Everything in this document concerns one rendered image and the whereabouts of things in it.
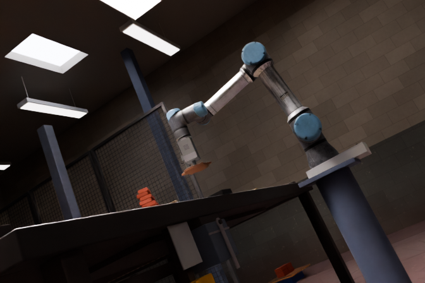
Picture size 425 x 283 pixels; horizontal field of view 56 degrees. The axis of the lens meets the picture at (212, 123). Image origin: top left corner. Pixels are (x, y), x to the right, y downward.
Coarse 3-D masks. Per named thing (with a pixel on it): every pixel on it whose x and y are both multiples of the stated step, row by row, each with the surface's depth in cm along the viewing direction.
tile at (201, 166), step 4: (196, 164) 183; (200, 164) 183; (204, 164) 186; (208, 164) 189; (188, 168) 182; (192, 168) 183; (196, 168) 186; (200, 168) 190; (204, 168) 194; (184, 172) 188; (188, 172) 188; (192, 172) 192
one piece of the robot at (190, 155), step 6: (186, 138) 189; (180, 144) 189; (186, 144) 188; (192, 144) 189; (186, 150) 188; (192, 150) 187; (180, 156) 190; (186, 156) 187; (192, 156) 186; (198, 156) 189; (186, 162) 188; (192, 162) 189
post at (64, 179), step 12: (48, 132) 368; (48, 144) 363; (48, 156) 361; (60, 156) 365; (60, 168) 358; (60, 180) 352; (60, 192) 351; (72, 192) 356; (60, 204) 350; (72, 204) 349; (72, 216) 342
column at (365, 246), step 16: (352, 160) 172; (320, 176) 177; (336, 176) 180; (352, 176) 182; (320, 192) 188; (336, 192) 179; (352, 192) 178; (336, 208) 179; (352, 208) 175; (368, 208) 177; (352, 224) 174; (368, 224) 173; (352, 240) 175; (368, 240) 171; (384, 240) 172; (368, 256) 171; (384, 256) 169; (368, 272) 171; (384, 272) 167; (400, 272) 168
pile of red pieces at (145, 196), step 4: (144, 188) 272; (140, 192) 271; (144, 192) 271; (148, 192) 278; (140, 196) 270; (144, 196) 270; (148, 196) 270; (152, 196) 275; (140, 200) 269; (144, 200) 269; (148, 200) 269; (152, 200) 272; (140, 204) 268; (144, 204) 268; (148, 204) 268; (152, 204) 268; (156, 204) 272
